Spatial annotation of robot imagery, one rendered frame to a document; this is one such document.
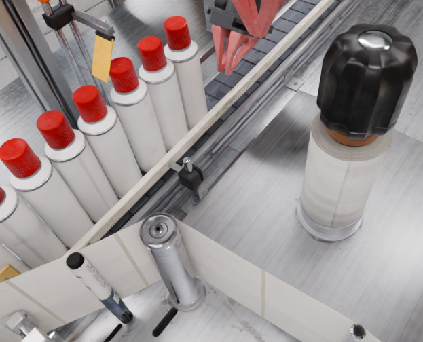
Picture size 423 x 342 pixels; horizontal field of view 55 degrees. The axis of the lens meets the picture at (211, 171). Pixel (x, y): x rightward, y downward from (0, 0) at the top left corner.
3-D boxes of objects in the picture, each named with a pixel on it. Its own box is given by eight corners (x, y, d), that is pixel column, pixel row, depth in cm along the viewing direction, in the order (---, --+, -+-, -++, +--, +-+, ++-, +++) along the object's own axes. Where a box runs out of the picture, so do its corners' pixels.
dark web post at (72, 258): (126, 327, 52) (72, 271, 37) (117, 319, 53) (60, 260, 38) (136, 315, 53) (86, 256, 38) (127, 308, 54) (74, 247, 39)
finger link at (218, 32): (233, 81, 67) (251, 22, 64) (199, 66, 70) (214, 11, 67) (251, 81, 73) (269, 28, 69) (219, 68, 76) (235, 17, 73)
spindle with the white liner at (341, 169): (341, 253, 55) (404, 90, 31) (285, 219, 59) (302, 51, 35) (371, 206, 59) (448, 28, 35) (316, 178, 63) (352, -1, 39)
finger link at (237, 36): (227, 78, 68) (245, 21, 64) (194, 64, 71) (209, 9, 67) (246, 79, 73) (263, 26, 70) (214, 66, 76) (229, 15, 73)
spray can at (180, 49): (200, 138, 70) (182, 37, 53) (174, 129, 72) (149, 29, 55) (214, 117, 72) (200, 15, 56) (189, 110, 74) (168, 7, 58)
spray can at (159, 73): (174, 159, 68) (145, 61, 51) (154, 143, 70) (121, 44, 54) (197, 142, 69) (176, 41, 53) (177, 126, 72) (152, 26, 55)
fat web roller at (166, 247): (189, 319, 52) (159, 260, 37) (162, 298, 54) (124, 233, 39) (210, 290, 54) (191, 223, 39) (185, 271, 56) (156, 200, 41)
